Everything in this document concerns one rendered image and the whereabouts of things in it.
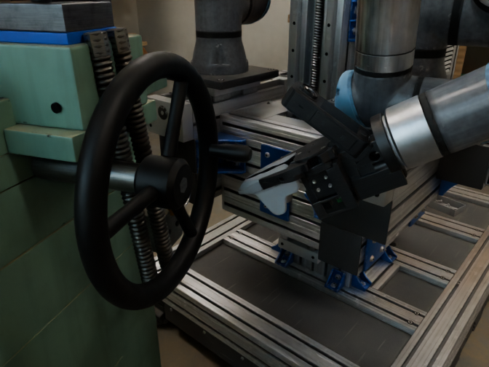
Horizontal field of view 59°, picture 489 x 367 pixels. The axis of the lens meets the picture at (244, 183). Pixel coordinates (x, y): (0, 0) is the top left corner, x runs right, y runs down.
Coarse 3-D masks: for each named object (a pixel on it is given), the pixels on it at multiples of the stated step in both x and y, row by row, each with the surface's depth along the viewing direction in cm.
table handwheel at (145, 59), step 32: (128, 64) 41; (160, 64) 43; (128, 96) 38; (192, 96) 53; (96, 128) 36; (32, 160) 53; (96, 160) 36; (160, 160) 48; (96, 192) 36; (160, 192) 47; (96, 224) 37; (192, 224) 57; (96, 256) 38; (192, 256) 57; (96, 288) 40; (128, 288) 43; (160, 288) 50
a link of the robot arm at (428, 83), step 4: (424, 80) 55; (428, 80) 55; (432, 80) 55; (436, 80) 55; (440, 80) 55; (444, 80) 55; (448, 80) 54; (424, 84) 55; (428, 84) 55; (432, 84) 54; (436, 84) 54; (440, 84) 54; (424, 88) 54; (428, 88) 54; (420, 92) 54
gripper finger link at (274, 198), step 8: (280, 168) 54; (256, 176) 57; (264, 176) 54; (248, 184) 56; (256, 184) 55; (280, 184) 55; (288, 184) 54; (296, 184) 54; (240, 192) 59; (248, 192) 57; (256, 192) 56; (264, 192) 56; (272, 192) 56; (280, 192) 55; (288, 192) 55; (264, 200) 57; (272, 200) 56; (280, 200) 56; (272, 208) 57; (280, 208) 56
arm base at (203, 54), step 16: (208, 32) 103; (224, 32) 103; (240, 32) 107; (208, 48) 104; (224, 48) 104; (240, 48) 107; (192, 64) 108; (208, 64) 105; (224, 64) 105; (240, 64) 107
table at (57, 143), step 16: (160, 80) 80; (0, 112) 48; (144, 112) 58; (0, 128) 48; (16, 128) 48; (32, 128) 48; (48, 128) 48; (64, 128) 48; (128, 128) 55; (0, 144) 48; (16, 144) 48; (32, 144) 48; (48, 144) 47; (64, 144) 46; (80, 144) 47; (64, 160) 47
